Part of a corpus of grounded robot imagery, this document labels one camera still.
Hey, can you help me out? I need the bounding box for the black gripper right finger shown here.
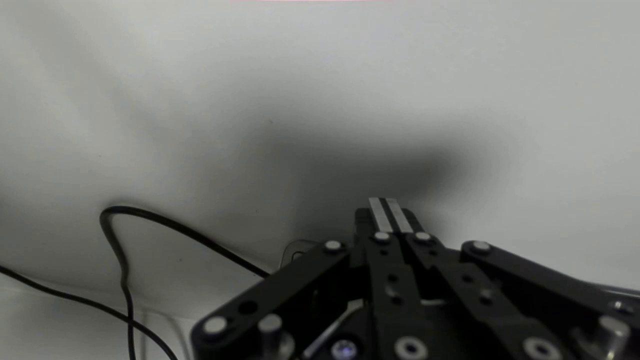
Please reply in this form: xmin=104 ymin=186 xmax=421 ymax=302
xmin=384 ymin=199 xmax=575 ymax=360

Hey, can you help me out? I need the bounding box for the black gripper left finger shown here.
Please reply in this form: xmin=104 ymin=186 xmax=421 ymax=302
xmin=358 ymin=196 xmax=434 ymax=360

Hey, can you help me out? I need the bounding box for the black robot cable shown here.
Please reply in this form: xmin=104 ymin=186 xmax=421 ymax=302
xmin=0 ymin=204 xmax=275 ymax=360

